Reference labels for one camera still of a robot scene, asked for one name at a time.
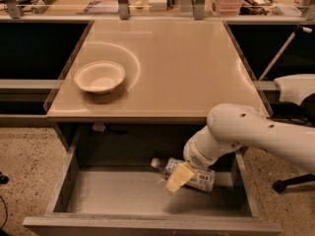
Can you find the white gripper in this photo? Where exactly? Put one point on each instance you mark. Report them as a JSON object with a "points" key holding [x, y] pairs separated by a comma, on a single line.
{"points": [[194, 156]]}

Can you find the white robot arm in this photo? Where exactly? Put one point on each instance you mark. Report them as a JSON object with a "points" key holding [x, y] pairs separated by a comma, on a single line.
{"points": [[233, 126]]}

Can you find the grey open top drawer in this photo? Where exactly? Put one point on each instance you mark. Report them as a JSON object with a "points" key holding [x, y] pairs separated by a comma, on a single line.
{"points": [[108, 188]]}

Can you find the grey cabinet counter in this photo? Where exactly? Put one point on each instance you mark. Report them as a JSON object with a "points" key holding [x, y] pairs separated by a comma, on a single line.
{"points": [[176, 71]]}

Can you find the black office chair base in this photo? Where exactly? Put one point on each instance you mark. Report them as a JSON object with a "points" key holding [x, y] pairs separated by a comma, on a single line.
{"points": [[280, 185]]}

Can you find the white paper bowl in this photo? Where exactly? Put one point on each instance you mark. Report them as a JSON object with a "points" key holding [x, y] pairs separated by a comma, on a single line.
{"points": [[100, 77]]}

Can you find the white stick with black tip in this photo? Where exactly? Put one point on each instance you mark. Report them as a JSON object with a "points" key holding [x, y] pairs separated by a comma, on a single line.
{"points": [[283, 48]]}

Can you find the purple book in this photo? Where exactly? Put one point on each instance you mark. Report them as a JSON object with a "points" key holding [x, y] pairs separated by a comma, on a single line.
{"points": [[101, 7]]}

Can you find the black coiled tool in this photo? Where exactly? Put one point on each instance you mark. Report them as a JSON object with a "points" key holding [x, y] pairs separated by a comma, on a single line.
{"points": [[40, 6]]}

